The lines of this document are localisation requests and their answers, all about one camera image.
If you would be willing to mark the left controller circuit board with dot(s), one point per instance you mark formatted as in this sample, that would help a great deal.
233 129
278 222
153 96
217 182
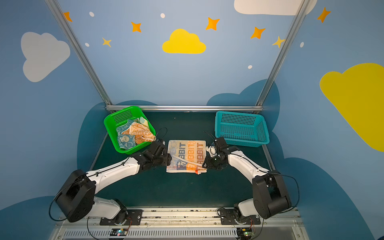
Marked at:
118 232

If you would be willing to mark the right aluminium frame post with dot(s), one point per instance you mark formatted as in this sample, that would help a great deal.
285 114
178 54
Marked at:
290 37

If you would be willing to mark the horizontal aluminium frame bar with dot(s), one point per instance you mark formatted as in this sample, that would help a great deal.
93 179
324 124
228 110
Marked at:
148 108

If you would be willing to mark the aluminium mounting rail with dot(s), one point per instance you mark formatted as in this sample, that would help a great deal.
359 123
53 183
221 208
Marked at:
184 224

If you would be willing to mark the left aluminium frame post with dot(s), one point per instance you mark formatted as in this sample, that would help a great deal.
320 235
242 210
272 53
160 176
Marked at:
64 24

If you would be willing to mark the aluminium frame post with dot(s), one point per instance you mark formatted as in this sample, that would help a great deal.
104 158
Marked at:
290 37
64 24

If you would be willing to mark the teal yellow patterned towel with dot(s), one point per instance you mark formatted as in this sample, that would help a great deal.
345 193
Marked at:
127 142

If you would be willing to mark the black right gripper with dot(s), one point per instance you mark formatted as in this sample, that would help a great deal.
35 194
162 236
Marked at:
212 159

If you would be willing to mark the controller circuit board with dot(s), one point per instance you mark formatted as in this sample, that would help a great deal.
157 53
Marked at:
118 232
244 234

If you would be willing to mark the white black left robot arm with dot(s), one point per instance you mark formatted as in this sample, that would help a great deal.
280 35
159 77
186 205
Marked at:
77 197

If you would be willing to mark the right controller circuit board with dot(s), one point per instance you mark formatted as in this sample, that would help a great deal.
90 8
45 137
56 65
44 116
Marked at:
244 234

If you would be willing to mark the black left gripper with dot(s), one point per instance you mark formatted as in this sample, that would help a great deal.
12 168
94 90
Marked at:
162 156

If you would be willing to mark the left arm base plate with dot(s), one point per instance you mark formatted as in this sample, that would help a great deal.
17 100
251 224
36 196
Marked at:
124 218

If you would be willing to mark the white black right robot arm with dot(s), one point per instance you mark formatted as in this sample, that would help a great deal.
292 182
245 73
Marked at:
270 195

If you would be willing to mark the orange bunny print towel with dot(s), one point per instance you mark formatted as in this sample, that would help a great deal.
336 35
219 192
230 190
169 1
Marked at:
141 133

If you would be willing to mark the rabbit letter print towel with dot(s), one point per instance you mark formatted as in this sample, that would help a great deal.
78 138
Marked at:
187 156

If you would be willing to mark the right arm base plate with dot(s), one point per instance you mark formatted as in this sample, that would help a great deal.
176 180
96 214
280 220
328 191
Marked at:
234 217

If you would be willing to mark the teal plastic basket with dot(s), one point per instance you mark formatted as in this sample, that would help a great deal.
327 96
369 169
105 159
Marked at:
241 129

